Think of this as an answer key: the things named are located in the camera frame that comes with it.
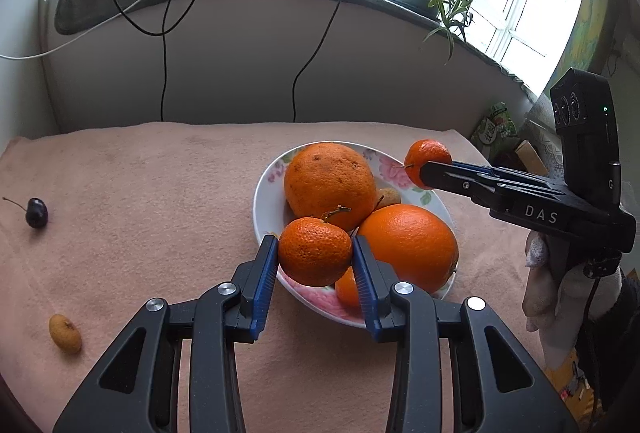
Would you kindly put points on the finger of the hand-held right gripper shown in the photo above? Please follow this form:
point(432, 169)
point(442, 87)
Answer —
point(460, 185)
point(477, 168)

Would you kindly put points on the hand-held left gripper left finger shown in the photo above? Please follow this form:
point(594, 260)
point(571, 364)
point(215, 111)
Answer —
point(267, 283)

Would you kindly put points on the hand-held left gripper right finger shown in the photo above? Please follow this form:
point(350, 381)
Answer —
point(362, 283)

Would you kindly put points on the small tangerine with stem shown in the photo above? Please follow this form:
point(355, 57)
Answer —
point(315, 253)

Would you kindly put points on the large smooth orange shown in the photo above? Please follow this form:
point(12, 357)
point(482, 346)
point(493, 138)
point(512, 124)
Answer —
point(410, 248)

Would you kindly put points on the small brown fruit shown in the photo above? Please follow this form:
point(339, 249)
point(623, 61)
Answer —
point(389, 197)

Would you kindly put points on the white floral bowl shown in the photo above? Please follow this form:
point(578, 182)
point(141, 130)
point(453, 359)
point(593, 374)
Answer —
point(270, 208)

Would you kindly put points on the large speckled orange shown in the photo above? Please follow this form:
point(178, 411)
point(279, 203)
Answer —
point(325, 185)

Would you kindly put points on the person's right hand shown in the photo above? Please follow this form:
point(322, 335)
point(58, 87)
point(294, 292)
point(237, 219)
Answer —
point(550, 308)

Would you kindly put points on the green snack packet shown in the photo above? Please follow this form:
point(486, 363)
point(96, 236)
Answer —
point(497, 128)

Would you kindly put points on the brown cardboard box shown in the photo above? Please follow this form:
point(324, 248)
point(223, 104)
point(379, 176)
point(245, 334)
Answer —
point(530, 158)

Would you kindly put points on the pink blanket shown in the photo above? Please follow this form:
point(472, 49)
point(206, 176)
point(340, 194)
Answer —
point(150, 188)

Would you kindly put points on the yellow loquat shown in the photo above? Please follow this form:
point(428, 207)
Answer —
point(65, 334)

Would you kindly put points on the dark cherry with long stem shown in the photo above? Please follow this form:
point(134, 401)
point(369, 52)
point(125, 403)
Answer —
point(37, 213)

